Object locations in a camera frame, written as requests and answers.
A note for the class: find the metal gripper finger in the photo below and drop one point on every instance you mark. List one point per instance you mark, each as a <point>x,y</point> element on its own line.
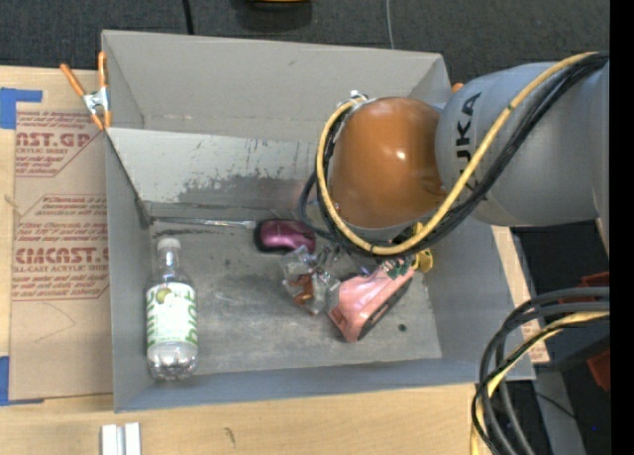
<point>329,254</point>
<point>328,278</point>

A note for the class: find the clear crinkled plastic packet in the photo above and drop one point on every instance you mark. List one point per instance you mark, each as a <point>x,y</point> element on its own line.
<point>302,284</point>

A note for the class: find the purple computer mouse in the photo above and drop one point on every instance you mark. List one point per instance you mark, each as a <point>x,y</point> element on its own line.
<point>280,235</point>

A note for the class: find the grey metal bin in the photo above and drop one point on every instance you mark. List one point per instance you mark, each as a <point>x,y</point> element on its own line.
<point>257,329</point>

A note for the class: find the thin silver metal rod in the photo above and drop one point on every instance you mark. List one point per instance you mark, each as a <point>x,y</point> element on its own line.
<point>208,222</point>

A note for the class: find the clear plastic bottle green label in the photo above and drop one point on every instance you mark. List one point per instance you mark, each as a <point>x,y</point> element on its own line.
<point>171,314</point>

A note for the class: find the brown cardboard board red print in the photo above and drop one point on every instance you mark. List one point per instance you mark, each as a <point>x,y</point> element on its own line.
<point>59,334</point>

